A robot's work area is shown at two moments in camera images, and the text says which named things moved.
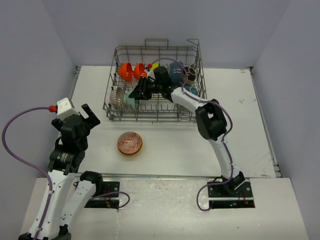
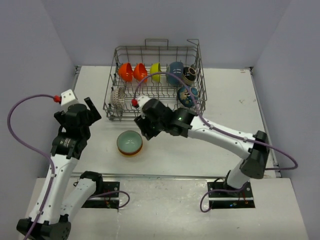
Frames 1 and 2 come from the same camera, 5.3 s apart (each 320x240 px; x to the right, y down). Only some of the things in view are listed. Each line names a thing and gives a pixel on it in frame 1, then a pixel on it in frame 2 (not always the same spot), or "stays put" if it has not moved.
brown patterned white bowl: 117,98 stays put
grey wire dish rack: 156,82 stays put
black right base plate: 231,194 stays put
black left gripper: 92,120 stays put
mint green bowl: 130,103 to 129,141
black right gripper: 141,92 to 142,123
